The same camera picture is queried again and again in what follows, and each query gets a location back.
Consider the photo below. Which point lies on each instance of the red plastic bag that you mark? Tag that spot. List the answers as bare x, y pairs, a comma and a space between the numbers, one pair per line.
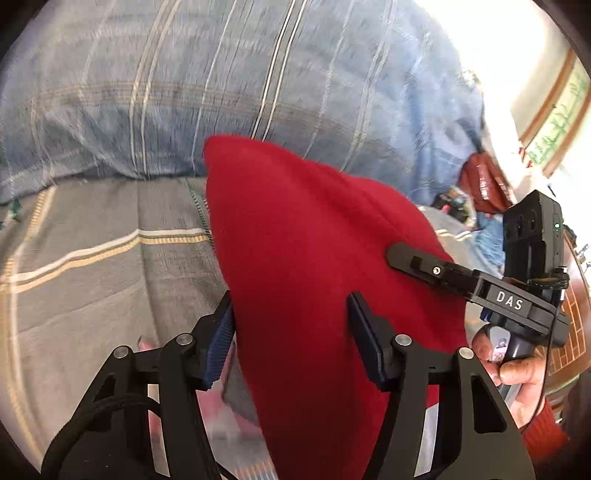
484, 182

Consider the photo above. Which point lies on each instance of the red knit garment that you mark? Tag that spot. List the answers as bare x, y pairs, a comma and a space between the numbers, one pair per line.
294, 238

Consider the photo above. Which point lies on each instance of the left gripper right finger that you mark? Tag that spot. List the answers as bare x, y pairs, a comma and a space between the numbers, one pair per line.
476, 437

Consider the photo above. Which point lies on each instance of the grey patterned bed sheet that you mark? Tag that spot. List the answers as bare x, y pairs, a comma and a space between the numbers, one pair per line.
86, 266

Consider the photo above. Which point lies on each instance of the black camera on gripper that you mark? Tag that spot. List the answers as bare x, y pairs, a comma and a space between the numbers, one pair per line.
533, 238

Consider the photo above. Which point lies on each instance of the framed picture on wall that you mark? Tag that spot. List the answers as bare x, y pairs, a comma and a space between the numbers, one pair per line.
551, 133

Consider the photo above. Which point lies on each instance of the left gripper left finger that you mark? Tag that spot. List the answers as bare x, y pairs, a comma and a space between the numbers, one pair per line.
108, 436

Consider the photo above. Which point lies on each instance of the right hand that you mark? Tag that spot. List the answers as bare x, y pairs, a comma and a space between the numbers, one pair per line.
528, 374

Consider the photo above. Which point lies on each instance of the blue plaid quilt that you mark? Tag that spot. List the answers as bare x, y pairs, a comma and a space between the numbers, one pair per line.
134, 88

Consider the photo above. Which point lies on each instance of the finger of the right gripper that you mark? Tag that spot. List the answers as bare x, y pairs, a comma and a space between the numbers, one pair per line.
431, 269

